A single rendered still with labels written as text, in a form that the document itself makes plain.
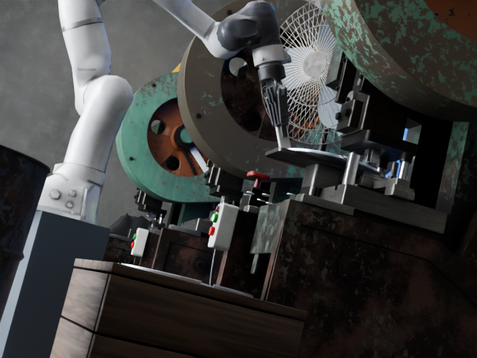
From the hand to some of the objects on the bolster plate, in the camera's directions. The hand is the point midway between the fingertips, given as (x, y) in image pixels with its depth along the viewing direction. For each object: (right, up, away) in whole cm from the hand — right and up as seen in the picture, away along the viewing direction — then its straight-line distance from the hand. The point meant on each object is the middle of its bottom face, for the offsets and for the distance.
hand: (283, 138), depth 248 cm
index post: (+16, -13, -15) cm, 26 cm away
